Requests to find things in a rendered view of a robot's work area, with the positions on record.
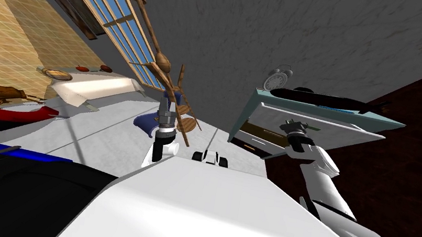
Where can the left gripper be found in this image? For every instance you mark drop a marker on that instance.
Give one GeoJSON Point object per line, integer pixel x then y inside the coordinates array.
{"type": "Point", "coordinates": [166, 118]}

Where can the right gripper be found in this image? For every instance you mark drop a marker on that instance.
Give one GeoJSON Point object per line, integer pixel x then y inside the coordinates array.
{"type": "Point", "coordinates": [295, 129]}

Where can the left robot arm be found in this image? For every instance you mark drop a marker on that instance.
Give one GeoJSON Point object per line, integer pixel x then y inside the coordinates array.
{"type": "Point", "coordinates": [158, 146]}

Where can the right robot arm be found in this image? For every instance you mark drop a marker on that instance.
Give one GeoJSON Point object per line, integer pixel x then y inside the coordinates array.
{"type": "Point", "coordinates": [327, 187]}

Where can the blue chair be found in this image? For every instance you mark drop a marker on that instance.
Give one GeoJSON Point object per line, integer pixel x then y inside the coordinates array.
{"type": "Point", "coordinates": [147, 121]}

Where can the long black object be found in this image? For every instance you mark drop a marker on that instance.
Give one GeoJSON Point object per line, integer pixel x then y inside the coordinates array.
{"type": "Point", "coordinates": [324, 99]}

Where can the teal nightstand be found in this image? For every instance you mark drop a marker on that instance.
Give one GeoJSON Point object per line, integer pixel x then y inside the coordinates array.
{"type": "Point", "coordinates": [256, 113]}

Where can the white drawer front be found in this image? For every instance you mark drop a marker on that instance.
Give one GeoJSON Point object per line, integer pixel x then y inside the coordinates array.
{"type": "Point", "coordinates": [340, 134]}

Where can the grey alarm clock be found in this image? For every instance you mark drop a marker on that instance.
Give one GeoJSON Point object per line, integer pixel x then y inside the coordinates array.
{"type": "Point", "coordinates": [276, 80]}

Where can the white bed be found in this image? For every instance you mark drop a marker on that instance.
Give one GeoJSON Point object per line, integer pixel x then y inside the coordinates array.
{"type": "Point", "coordinates": [93, 87]}

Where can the wooden coat stand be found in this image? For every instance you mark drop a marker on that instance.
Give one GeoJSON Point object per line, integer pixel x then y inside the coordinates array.
{"type": "Point", "coordinates": [152, 33]}

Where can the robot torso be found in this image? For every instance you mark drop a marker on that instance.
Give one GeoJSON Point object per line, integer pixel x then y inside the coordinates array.
{"type": "Point", "coordinates": [204, 215]}

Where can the dark wall picture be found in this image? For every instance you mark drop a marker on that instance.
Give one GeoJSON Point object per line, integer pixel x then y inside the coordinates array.
{"type": "Point", "coordinates": [76, 8]}

